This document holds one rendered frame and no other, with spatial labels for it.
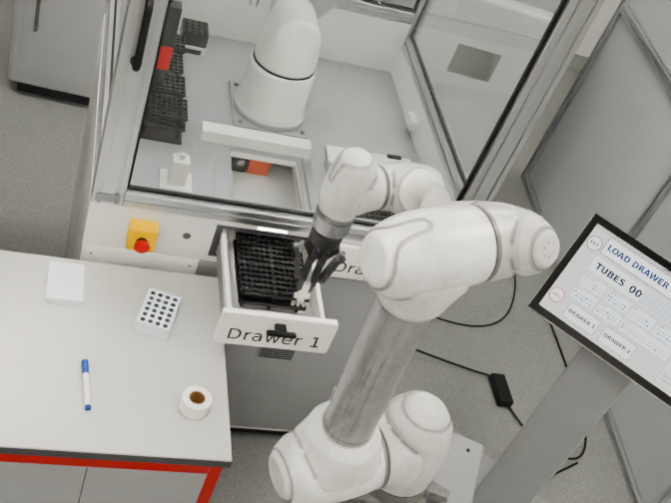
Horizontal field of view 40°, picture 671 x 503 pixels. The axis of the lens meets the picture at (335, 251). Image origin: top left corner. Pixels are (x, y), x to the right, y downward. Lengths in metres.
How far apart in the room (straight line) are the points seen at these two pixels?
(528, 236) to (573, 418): 1.42
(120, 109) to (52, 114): 2.04
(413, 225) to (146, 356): 1.04
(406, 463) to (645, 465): 1.88
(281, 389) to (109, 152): 1.05
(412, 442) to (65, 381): 0.81
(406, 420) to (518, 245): 0.56
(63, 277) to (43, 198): 1.41
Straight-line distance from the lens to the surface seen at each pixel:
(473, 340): 3.87
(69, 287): 2.39
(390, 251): 1.40
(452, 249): 1.43
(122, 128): 2.23
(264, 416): 3.07
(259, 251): 2.43
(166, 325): 2.34
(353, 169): 1.96
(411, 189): 2.02
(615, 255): 2.59
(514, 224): 1.51
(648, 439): 3.70
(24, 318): 2.33
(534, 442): 2.97
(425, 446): 1.93
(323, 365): 2.89
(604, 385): 2.75
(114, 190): 2.35
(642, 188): 3.99
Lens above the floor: 2.50
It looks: 39 degrees down
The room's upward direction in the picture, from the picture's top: 24 degrees clockwise
